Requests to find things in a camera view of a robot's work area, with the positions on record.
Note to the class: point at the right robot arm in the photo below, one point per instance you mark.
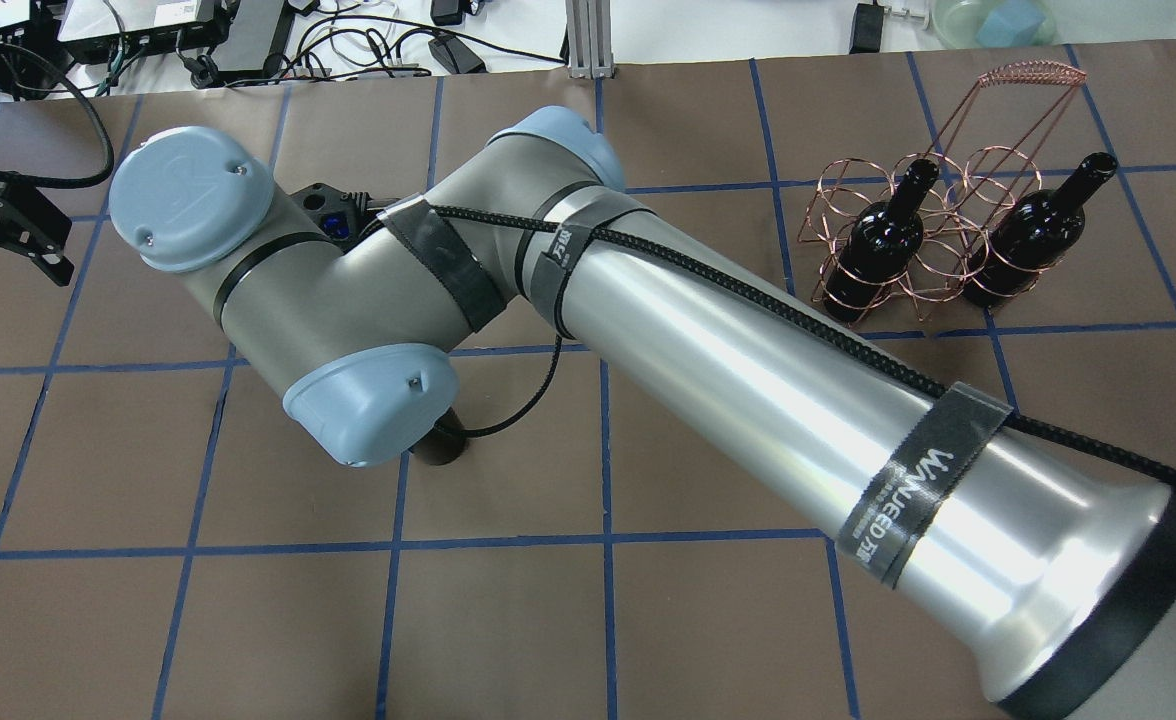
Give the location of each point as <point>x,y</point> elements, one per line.
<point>1050,554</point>

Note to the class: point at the glass bowl with blue sponge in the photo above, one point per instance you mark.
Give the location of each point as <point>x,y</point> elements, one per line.
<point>994,24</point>

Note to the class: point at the dark wine bottle in basket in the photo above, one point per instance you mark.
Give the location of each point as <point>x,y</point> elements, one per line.
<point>881,244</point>

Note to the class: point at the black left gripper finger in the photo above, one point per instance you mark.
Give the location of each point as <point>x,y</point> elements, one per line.
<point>33,227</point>

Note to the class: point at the copper wire wine basket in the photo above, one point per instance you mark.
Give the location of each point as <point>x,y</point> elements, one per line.
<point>958,213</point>

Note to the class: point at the black power adapter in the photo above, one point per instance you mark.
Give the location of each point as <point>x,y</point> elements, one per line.
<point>454,56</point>

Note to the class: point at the dark wine bottle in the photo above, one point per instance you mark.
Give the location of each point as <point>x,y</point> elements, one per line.
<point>443,444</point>
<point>881,244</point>

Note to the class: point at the aluminium frame post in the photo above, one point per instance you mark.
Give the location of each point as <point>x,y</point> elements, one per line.
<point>588,38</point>

